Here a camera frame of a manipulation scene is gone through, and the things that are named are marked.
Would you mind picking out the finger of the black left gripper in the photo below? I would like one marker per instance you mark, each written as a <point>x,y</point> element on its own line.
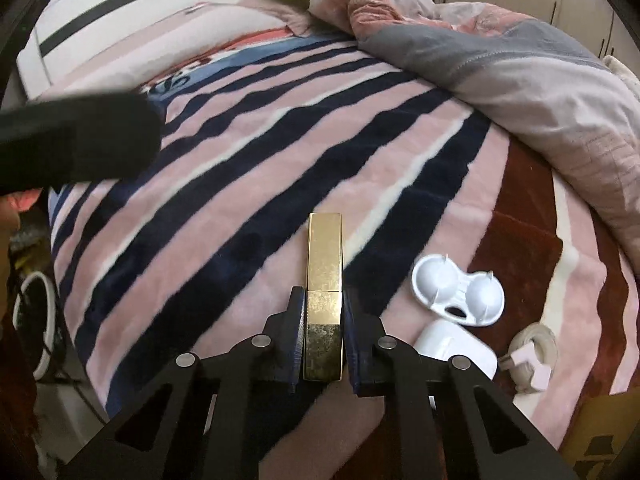
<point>106,136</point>

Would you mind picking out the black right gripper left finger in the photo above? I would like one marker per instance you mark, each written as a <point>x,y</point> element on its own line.
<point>193,420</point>

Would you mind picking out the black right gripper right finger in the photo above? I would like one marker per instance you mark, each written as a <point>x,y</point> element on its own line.
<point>442,419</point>

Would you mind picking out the white earbuds case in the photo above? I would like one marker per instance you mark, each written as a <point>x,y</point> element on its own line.
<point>442,340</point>

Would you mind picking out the gold rectangular box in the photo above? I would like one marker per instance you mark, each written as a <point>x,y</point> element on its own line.
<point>323,345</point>

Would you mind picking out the person left hand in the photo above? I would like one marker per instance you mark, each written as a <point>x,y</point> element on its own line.
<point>11,207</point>

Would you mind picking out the roll of tape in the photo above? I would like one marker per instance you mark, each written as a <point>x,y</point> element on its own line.
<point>531,358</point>

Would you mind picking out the white contact lens case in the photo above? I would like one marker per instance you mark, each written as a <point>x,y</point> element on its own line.
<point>470,299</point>

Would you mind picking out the white headboard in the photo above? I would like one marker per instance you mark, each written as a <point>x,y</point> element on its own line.
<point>70,32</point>

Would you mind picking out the cardboard box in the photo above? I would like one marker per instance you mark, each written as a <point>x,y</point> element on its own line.
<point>604,440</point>

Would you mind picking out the striped fleece blanket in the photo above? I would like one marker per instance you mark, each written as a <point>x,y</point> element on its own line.
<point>199,250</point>

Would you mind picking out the pink grey quilt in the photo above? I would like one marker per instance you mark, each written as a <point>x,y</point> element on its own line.
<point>526,76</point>

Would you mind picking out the cream towel blanket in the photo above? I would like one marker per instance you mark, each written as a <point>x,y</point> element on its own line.
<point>623,72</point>

